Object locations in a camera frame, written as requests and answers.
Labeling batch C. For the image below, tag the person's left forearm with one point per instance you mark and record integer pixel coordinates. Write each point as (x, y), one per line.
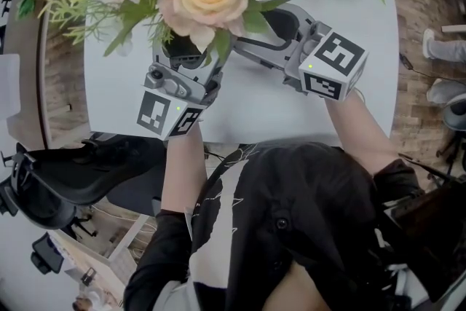
(182, 171)

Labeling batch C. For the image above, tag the black chair base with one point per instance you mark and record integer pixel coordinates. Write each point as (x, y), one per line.
(459, 142)

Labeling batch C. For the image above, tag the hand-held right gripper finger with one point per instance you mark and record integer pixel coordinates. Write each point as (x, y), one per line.
(287, 25)
(262, 52)

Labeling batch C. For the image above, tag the brown round table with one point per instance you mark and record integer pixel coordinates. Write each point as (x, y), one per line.
(25, 58)

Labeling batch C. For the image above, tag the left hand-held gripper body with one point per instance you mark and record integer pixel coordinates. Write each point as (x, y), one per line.
(160, 83)

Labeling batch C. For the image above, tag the black office chair with headrest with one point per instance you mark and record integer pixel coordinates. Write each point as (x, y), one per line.
(73, 175)

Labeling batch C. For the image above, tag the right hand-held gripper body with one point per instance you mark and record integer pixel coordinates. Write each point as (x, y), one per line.
(338, 54)

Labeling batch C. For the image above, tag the person's right forearm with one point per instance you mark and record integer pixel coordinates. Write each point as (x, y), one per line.
(356, 134)

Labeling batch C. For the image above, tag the small black office chair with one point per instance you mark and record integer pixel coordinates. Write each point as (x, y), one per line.
(47, 253)

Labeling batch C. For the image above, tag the small black stand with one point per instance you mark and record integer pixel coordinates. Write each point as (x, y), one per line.
(88, 276)

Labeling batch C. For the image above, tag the green leaf sprig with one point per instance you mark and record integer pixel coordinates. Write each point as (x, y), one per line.
(27, 1)

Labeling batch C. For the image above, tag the person's black white top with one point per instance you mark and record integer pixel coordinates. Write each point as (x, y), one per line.
(309, 193)

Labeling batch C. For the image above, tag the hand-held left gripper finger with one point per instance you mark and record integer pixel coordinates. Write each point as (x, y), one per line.
(178, 49)
(211, 67)

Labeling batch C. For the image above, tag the wooden table with plaid cloth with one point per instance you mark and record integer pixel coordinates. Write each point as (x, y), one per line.
(127, 236)

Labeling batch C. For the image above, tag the white table top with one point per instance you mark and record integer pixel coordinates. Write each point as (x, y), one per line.
(262, 113)

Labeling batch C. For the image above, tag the grey gripper device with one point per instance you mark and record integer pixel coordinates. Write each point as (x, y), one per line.
(455, 116)

